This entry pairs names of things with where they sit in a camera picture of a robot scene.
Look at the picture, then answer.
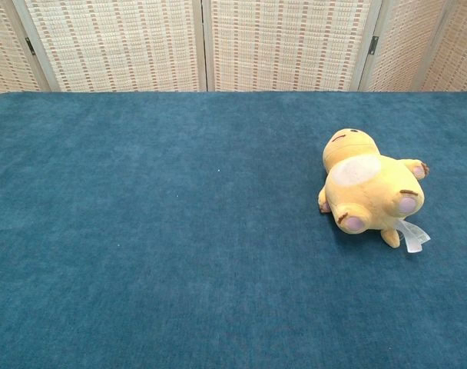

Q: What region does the yellow plush duck toy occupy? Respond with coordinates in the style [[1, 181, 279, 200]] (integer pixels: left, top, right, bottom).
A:
[[316, 128, 432, 255]]

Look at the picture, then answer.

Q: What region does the blue carpet table cover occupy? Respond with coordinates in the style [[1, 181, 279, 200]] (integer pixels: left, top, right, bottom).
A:
[[0, 91, 467, 369]]

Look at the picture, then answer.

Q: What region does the woven folding screen panel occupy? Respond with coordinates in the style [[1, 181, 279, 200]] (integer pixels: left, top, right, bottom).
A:
[[409, 0, 467, 93], [201, 0, 384, 93], [358, 0, 452, 93], [12, 0, 210, 93], [0, 0, 50, 99]]

